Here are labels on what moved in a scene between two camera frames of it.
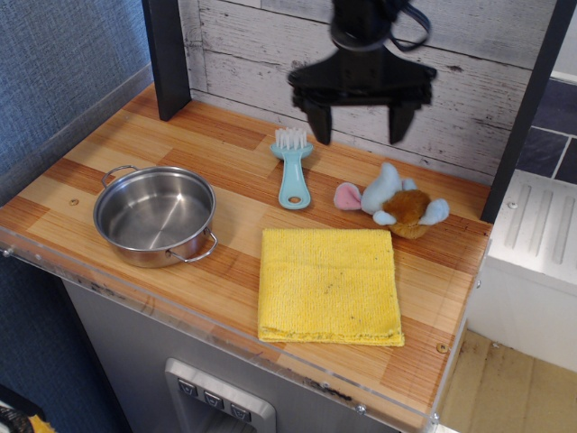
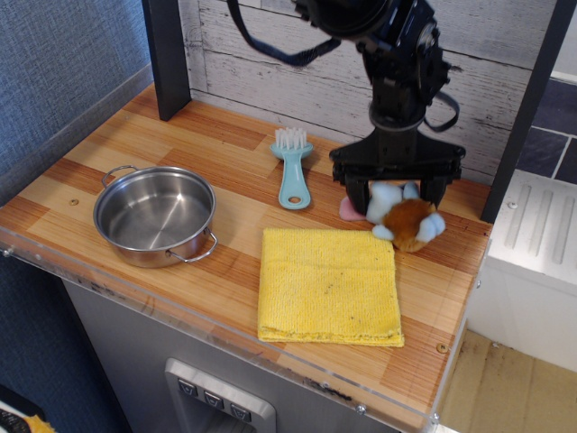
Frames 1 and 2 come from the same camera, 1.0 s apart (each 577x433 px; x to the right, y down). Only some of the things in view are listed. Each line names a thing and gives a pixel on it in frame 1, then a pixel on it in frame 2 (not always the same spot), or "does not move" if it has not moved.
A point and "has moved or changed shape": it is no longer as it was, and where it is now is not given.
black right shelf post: [553, 48] does not move
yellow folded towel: [334, 286] does not move
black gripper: [354, 78] -> [397, 154]
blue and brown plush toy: [394, 201] has moved or changed shape
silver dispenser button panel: [204, 403] does not move
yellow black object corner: [18, 415] does not move
